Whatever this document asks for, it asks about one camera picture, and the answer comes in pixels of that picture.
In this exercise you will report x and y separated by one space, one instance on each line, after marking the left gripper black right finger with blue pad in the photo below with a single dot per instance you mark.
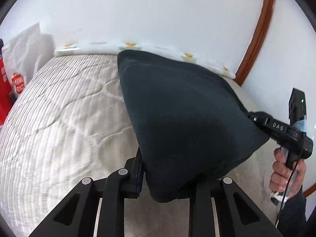
222 206

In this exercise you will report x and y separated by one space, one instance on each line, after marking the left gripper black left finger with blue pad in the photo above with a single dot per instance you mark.
95 207

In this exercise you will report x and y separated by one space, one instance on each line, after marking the black sweatshirt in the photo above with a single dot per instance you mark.
190 125

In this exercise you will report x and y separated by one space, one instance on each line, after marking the dark blue sleeve forearm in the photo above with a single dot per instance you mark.
292 219

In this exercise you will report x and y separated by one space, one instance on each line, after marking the person's right hand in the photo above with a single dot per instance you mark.
281 174

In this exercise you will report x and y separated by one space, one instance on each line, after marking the red paper shopping bag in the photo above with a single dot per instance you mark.
6 95

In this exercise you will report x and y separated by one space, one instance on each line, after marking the white Miniso plastic bag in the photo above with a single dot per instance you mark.
25 54

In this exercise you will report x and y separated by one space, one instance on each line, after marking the brown wooden door frame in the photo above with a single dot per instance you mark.
256 42

